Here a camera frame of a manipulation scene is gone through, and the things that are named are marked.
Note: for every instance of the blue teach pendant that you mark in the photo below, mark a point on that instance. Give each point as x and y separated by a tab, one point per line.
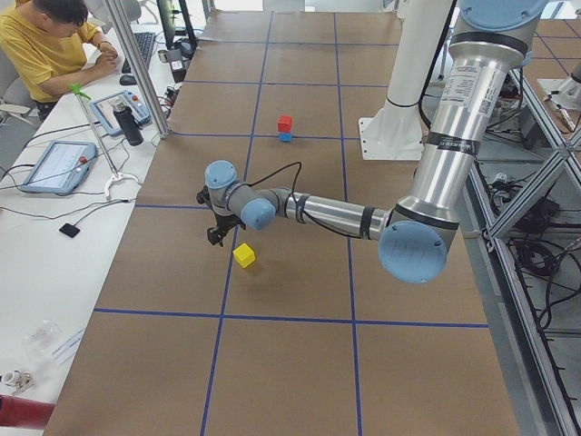
61	168
108	109

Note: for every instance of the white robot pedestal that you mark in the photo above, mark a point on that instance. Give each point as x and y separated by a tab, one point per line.
395	131

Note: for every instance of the black computer mouse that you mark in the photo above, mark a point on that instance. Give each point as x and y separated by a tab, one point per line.
127	80

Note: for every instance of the black keyboard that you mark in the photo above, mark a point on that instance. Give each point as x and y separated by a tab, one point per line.
145	42

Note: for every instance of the yellow cube block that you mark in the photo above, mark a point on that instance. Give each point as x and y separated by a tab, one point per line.
244	255

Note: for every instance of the red cube block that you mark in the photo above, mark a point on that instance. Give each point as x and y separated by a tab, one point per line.
285	123

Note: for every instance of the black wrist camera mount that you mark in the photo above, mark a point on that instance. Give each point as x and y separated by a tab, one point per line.
203	197

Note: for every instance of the small black square pad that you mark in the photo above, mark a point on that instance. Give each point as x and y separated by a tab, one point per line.
69	230

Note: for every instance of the far blue teach pendant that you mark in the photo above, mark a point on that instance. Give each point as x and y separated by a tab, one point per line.
108	109

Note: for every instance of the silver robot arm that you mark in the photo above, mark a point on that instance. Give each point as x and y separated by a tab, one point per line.
452	61
568	93

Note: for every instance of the aluminium frame post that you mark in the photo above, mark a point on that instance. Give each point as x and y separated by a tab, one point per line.
123	29

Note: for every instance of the person in yellow shirt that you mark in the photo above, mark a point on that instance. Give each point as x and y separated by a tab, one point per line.
52	46

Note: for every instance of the near blue teach pendant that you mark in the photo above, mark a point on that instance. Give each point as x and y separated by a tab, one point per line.
61	168

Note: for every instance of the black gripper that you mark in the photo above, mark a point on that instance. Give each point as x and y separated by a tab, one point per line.
223	222

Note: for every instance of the black water bottle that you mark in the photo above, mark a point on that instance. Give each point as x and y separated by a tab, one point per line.
130	128

